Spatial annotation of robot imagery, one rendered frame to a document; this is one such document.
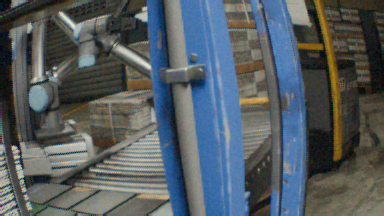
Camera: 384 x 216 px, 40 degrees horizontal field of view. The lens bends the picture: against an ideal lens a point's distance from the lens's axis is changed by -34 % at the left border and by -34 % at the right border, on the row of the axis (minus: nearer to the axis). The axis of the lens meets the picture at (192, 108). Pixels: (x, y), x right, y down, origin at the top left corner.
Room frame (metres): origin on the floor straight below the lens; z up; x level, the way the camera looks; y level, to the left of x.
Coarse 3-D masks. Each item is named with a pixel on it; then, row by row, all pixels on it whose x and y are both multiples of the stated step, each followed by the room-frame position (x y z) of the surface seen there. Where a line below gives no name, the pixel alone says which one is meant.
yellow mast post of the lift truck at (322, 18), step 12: (312, 0) 4.41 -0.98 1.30; (324, 12) 4.39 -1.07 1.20; (324, 24) 4.35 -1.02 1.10; (324, 36) 4.37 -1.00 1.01; (324, 48) 4.41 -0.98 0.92; (336, 72) 4.39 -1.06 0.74; (336, 84) 4.36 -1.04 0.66; (336, 96) 4.35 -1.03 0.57; (336, 108) 4.35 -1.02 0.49; (336, 120) 4.36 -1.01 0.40; (336, 132) 4.36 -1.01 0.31; (336, 144) 4.36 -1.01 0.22; (336, 156) 4.36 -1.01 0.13
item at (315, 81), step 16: (304, 64) 4.72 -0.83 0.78; (320, 64) 4.60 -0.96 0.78; (352, 64) 4.79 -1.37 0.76; (304, 80) 4.74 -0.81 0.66; (320, 80) 4.62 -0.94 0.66; (352, 80) 4.76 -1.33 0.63; (320, 96) 4.64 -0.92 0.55; (352, 96) 4.72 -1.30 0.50; (320, 112) 4.64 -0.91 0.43; (352, 112) 4.70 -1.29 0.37; (320, 128) 4.65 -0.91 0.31; (352, 128) 4.69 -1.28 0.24; (352, 144) 4.68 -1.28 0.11
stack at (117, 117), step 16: (240, 80) 3.75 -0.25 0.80; (256, 80) 3.86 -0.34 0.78; (112, 96) 3.50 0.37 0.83; (128, 96) 3.41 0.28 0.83; (144, 96) 3.32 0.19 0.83; (240, 96) 3.74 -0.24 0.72; (256, 96) 3.84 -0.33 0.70; (96, 112) 3.39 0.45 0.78; (112, 112) 3.31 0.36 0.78; (128, 112) 3.23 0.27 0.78; (144, 112) 3.22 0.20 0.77; (96, 128) 3.40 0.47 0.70; (112, 128) 3.31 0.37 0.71; (128, 128) 3.24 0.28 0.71; (144, 128) 3.21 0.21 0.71
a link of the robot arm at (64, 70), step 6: (102, 54) 3.25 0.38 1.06; (66, 60) 3.27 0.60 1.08; (72, 60) 3.24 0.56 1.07; (60, 66) 3.26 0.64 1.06; (66, 66) 3.24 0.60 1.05; (72, 66) 3.24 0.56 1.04; (78, 66) 3.25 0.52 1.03; (54, 72) 3.25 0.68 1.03; (60, 72) 3.25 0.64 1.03; (66, 72) 3.25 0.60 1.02; (72, 72) 3.27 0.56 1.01; (60, 78) 3.26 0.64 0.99; (60, 84) 3.29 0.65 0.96
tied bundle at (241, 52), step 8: (232, 32) 3.74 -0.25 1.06; (240, 32) 3.80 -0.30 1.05; (232, 40) 3.73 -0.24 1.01; (240, 40) 3.79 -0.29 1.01; (232, 48) 3.73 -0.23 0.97; (240, 48) 3.78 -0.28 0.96; (248, 48) 3.84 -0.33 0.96; (240, 56) 3.77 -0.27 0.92; (248, 56) 3.82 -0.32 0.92; (240, 64) 3.75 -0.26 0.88
